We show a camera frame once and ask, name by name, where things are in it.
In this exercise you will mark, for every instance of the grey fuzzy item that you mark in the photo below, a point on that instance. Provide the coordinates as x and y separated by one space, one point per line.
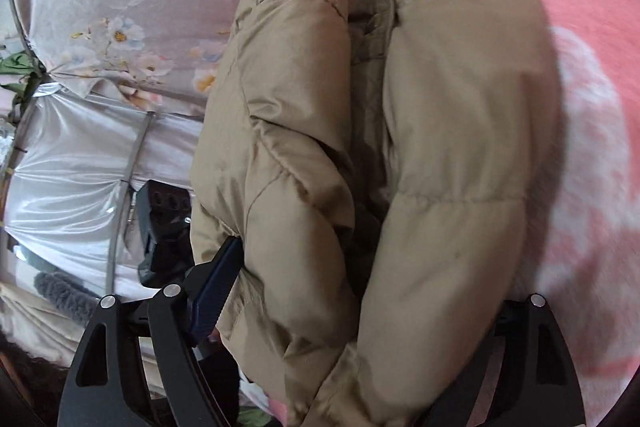
67 296

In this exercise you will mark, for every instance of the pink bow print blanket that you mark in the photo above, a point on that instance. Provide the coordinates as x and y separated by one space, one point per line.
582 237

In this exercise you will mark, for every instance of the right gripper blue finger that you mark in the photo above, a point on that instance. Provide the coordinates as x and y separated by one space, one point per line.
208 287

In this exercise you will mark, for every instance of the grey curtain tieback band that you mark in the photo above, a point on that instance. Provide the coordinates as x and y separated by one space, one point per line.
121 207

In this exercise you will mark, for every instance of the tan quilted puffer jacket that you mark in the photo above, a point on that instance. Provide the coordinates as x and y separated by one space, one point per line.
375 158

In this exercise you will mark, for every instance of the green leafy plant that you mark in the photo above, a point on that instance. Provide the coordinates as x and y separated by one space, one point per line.
21 76

